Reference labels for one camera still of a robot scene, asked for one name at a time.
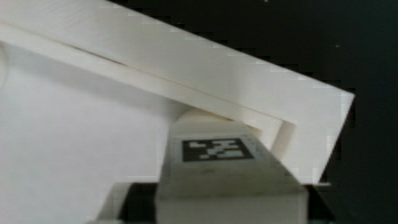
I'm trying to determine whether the white leg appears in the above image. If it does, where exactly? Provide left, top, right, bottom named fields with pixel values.
left=155, top=110, right=310, bottom=224

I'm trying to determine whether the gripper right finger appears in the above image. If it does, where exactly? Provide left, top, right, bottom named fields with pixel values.
left=306, top=183, right=338, bottom=224

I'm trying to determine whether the white square tabletop tray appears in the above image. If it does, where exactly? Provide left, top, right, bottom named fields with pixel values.
left=0, top=42, right=198, bottom=224

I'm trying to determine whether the white right fence bar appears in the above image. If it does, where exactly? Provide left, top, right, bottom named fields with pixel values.
left=0, top=0, right=354, bottom=184

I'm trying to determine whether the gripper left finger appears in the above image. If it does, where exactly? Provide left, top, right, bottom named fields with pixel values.
left=88, top=183, right=132, bottom=224

